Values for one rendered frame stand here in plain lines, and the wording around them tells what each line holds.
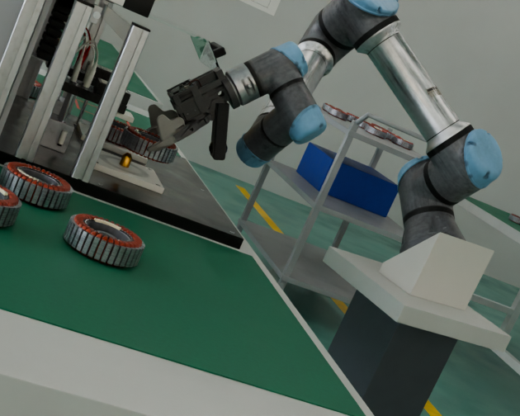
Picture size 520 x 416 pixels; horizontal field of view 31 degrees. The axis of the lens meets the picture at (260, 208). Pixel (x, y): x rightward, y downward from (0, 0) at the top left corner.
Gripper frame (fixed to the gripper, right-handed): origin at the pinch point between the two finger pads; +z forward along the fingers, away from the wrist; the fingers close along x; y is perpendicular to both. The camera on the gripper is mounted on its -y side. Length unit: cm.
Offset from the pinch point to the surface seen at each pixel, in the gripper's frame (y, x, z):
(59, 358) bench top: 9, 91, 19
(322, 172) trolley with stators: -119, -246, -75
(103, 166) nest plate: 2.0, 7.3, 8.8
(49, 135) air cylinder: 10.8, 3.5, 15.1
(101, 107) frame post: 14.6, 20.2, 4.0
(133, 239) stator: 2, 52, 8
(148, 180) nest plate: -5.0, 5.2, 2.7
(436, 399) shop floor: -202, -156, -65
